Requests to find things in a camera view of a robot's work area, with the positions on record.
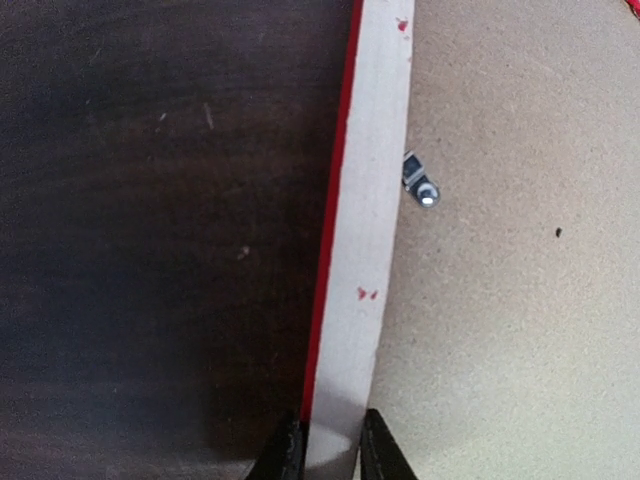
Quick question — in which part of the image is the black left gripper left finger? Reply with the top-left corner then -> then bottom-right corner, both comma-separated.
247,412 -> 305,480

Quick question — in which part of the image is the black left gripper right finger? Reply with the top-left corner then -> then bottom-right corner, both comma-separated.
360,408 -> 417,480

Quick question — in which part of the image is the red picture frame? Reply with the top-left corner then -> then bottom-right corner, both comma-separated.
301,1 -> 415,479

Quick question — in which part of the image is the brown frame backing board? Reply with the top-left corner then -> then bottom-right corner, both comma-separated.
371,1 -> 639,479

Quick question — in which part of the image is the metal frame retaining clip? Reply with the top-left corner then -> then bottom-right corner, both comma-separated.
402,151 -> 440,209

